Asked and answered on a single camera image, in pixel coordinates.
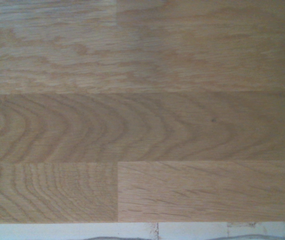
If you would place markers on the white kitchen cabinet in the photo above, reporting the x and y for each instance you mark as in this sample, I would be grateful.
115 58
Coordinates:
57 231

